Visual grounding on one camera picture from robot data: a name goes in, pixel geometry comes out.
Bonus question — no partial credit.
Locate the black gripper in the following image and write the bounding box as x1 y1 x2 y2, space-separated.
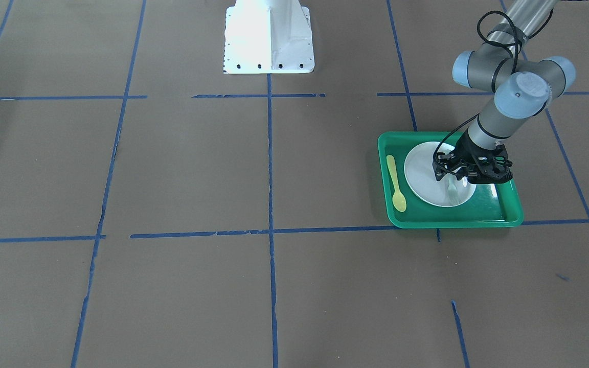
432 132 506 182

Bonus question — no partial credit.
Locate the pale translucent plastic fork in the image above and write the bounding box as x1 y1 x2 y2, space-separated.
446 175 460 206

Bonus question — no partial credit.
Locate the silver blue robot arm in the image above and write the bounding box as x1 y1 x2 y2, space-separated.
433 1 576 185

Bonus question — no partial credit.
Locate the white round plate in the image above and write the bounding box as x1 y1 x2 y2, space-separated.
404 142 477 208

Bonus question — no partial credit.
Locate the green plastic tray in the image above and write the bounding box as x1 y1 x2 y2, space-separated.
378 132 524 229

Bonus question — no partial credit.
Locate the yellow plastic spoon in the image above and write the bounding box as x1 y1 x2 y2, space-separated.
386 155 407 212

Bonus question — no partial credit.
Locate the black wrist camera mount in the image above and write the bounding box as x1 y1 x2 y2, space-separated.
467 150 513 185

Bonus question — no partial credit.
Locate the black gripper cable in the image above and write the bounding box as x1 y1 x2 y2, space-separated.
433 9 530 164

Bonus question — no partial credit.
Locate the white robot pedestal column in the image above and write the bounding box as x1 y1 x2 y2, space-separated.
223 1 315 75

